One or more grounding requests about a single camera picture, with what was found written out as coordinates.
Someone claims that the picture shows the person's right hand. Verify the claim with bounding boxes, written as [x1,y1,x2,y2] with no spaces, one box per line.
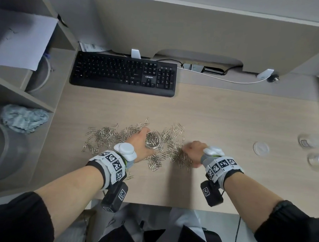
[180,140,209,169]

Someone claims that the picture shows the person's left hand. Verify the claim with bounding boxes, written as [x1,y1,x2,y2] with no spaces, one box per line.
[123,126,157,164]

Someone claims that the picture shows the pile of silver paper clips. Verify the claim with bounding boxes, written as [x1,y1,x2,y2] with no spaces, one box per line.
[80,114,196,180]

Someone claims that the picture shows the clear jar with label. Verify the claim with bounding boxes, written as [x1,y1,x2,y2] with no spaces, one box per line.
[297,133,319,150]

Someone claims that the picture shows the person's left forearm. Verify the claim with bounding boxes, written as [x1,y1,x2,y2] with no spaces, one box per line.
[32,162,107,241]

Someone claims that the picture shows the person's right forearm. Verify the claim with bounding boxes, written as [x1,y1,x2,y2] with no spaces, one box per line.
[221,171,290,235]

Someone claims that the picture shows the person's grey trousers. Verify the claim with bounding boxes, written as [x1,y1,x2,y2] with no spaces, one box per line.
[54,199,226,242]

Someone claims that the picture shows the white round tracker puck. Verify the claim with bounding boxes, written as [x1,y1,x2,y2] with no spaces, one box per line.
[202,145,225,158]
[113,142,138,162]

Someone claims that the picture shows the grey marker wristband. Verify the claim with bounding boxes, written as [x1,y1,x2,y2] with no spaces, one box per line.
[198,153,245,191]
[84,149,129,192]

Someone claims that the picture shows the black keyboard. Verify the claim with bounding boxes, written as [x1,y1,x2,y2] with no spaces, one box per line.
[69,50,178,98]

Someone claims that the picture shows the white printed paper slip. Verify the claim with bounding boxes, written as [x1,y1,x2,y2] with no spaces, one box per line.
[78,42,108,54]

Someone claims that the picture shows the white coiled tube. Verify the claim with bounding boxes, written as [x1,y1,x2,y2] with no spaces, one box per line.
[26,51,57,94]

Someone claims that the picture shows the pale blue crumpled cloth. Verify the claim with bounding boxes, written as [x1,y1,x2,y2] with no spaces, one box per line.
[0,103,50,135]

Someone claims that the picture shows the beige desk divider panel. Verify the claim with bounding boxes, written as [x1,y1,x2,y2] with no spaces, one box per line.
[89,0,319,78]

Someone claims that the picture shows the black right sleeve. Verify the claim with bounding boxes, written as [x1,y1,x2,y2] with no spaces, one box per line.
[254,198,319,242]

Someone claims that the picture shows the black sleeve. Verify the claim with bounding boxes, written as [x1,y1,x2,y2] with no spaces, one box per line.
[254,198,319,242]
[0,190,57,242]

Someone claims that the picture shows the black left sleeve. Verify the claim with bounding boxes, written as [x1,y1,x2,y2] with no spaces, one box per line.
[0,190,57,242]

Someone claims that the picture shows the white paper sheet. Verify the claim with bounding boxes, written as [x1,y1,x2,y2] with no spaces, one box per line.
[0,8,60,72]

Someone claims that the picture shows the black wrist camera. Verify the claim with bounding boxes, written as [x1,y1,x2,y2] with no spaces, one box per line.
[100,180,129,214]
[199,179,225,208]

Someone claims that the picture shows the white cable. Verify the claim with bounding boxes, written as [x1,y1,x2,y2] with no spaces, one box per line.
[176,67,269,86]

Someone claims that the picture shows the black camera cable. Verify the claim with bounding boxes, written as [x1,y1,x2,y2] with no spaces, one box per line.
[233,215,242,242]

